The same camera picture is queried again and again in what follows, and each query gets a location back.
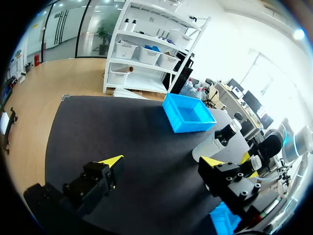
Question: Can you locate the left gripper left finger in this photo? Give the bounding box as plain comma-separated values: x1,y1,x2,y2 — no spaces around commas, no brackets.
62,154,124,216

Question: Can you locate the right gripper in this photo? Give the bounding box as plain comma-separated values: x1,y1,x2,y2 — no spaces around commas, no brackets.
240,134,284,180

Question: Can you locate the white bottle with dark top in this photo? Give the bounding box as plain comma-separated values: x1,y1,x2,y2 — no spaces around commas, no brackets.
248,155,262,172
192,119,243,163

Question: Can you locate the blue plastic bin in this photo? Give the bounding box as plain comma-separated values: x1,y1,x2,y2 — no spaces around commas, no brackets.
162,93,218,134
209,202,243,235

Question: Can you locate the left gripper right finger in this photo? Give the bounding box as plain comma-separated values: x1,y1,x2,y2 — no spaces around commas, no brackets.
197,156,262,216

